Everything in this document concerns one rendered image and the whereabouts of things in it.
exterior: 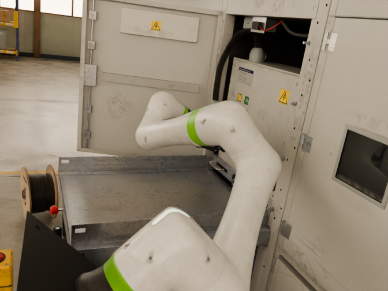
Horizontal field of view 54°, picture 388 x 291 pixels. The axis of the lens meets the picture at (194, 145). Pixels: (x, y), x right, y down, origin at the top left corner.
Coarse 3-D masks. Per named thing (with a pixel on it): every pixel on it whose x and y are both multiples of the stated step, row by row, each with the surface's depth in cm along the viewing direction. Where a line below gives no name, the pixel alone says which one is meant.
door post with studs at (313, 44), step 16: (320, 0) 112; (320, 16) 112; (320, 32) 112; (304, 64) 119; (304, 80) 118; (304, 96) 118; (304, 112) 118; (288, 128) 126; (288, 144) 126; (288, 160) 126; (288, 176) 126; (272, 208) 134; (272, 224) 134; (272, 240) 134; (272, 256) 134
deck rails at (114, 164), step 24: (72, 168) 160; (96, 168) 164; (120, 168) 168; (144, 168) 173; (168, 168) 178; (192, 168) 182; (192, 216) 124; (216, 216) 127; (264, 216) 136; (72, 240) 110; (96, 240) 113; (120, 240) 116
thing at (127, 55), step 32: (96, 0) 168; (128, 0) 166; (96, 32) 173; (128, 32) 170; (160, 32) 170; (192, 32) 171; (96, 64) 177; (128, 64) 177; (160, 64) 177; (192, 64) 178; (96, 96) 182; (128, 96) 182; (192, 96) 182; (96, 128) 186; (128, 128) 187
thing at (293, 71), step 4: (240, 60) 163; (244, 60) 160; (248, 60) 166; (256, 64) 151; (260, 64) 149; (264, 64) 156; (268, 64) 159; (272, 64) 162; (276, 64) 165; (280, 64) 169; (272, 68) 142; (276, 68) 139; (280, 68) 147; (284, 68) 149; (288, 68) 152; (292, 68) 155; (296, 68) 158; (284, 72) 135; (288, 72) 133; (292, 72) 131; (296, 72) 139; (228, 92) 173
